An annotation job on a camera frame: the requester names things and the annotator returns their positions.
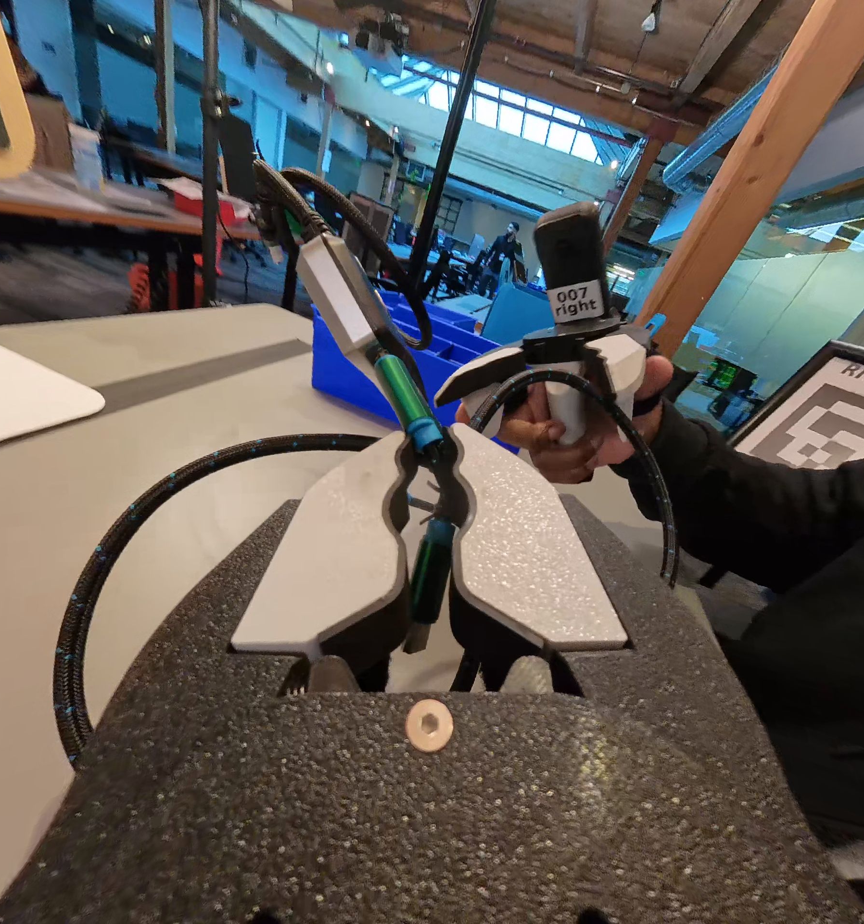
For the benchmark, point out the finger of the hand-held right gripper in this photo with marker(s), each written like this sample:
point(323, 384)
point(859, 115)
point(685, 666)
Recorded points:
point(482, 372)
point(623, 361)

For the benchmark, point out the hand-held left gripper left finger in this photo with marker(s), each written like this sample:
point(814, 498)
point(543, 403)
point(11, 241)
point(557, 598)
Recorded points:
point(331, 563)

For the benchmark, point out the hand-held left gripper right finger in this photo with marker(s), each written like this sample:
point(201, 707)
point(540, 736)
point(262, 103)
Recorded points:
point(533, 563)

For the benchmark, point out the large blue plastic bin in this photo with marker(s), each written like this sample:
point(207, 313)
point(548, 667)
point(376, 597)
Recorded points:
point(345, 375)

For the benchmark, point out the silver black port switch box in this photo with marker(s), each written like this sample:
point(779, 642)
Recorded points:
point(338, 289)

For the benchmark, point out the person's right forearm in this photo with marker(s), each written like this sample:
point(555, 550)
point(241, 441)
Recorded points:
point(728, 491)

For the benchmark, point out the person's right hand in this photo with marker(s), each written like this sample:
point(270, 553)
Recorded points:
point(540, 451)

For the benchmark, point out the black slanted pole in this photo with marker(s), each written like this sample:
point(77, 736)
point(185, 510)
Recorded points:
point(450, 151)

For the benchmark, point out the framed marker board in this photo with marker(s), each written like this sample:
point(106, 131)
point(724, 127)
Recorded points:
point(822, 426)

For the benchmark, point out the white desk lamp stand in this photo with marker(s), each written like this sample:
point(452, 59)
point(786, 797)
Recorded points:
point(21, 393)

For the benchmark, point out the black upright stand pole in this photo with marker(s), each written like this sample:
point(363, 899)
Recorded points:
point(210, 144)

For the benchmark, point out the wooden edged desk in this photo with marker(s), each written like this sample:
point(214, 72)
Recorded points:
point(78, 209)

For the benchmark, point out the wooden support post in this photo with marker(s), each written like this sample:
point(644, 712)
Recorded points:
point(749, 166)

